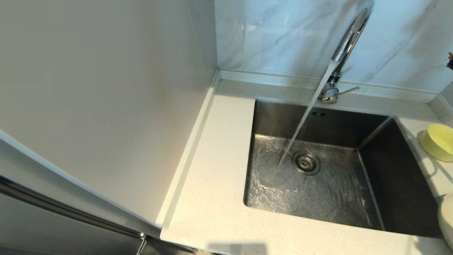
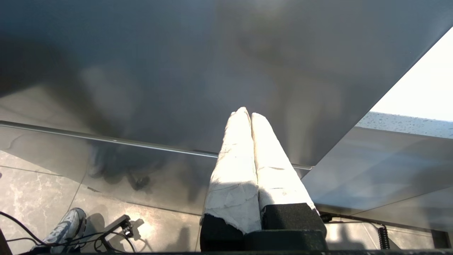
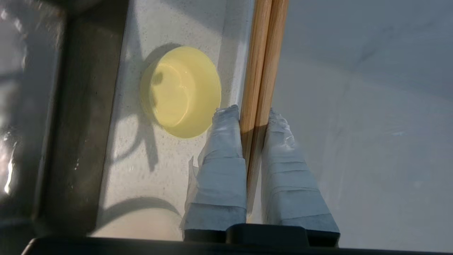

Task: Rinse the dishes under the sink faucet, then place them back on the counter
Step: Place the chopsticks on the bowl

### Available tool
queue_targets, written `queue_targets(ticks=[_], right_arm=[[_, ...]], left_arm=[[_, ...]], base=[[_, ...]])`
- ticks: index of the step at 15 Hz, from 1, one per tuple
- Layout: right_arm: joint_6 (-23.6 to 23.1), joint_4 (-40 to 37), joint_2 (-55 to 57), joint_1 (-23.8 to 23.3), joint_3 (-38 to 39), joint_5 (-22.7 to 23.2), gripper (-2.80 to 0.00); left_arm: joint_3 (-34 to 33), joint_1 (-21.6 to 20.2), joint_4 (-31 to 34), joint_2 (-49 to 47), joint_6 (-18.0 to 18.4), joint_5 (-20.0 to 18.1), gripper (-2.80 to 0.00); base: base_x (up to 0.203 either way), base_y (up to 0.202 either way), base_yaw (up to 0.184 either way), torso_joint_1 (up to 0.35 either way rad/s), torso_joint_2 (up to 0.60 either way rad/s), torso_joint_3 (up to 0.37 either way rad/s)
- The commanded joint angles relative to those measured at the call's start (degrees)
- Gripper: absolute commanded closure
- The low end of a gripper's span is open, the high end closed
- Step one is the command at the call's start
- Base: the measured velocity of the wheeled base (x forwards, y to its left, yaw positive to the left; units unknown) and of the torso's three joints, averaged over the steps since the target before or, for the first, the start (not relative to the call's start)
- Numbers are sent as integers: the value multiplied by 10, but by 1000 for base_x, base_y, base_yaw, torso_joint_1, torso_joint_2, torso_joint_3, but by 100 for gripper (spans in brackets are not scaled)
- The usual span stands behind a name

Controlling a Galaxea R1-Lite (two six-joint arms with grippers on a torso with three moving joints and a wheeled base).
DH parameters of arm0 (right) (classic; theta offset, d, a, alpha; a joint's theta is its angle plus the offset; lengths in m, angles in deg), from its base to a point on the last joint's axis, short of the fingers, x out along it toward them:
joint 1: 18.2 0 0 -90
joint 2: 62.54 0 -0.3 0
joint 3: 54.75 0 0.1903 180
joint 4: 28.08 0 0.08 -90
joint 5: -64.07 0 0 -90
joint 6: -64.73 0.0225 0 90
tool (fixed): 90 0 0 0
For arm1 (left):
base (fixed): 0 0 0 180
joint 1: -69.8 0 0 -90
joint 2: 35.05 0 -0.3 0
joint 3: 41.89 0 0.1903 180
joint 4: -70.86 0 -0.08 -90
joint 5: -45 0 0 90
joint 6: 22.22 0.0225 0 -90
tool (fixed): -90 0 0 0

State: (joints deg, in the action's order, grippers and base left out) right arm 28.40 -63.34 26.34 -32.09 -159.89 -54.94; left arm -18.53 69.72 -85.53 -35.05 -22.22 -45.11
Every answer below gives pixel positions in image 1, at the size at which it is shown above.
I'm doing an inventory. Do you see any chrome gooseneck faucet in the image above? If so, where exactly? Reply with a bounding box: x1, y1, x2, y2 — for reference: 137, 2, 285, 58
317, 0, 374, 105

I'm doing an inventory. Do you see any round metal drain strainer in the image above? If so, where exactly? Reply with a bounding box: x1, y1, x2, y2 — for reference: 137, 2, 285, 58
292, 151, 321, 176

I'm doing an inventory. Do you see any yellow plastic bowl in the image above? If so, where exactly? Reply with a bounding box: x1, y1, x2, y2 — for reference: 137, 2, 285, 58
420, 123, 453, 162

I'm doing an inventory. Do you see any tall cabinet with grey door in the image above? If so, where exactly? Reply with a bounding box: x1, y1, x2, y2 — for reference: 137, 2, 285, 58
0, 0, 220, 255

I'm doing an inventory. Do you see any stainless steel sink basin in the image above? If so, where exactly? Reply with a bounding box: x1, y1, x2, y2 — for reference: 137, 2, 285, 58
243, 99, 445, 238

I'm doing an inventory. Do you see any white ceramic plate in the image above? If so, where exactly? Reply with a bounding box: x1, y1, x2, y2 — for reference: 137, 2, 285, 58
438, 193, 453, 250

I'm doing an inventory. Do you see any chrome door handle bar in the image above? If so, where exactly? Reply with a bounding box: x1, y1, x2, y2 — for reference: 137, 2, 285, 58
0, 175, 197, 255

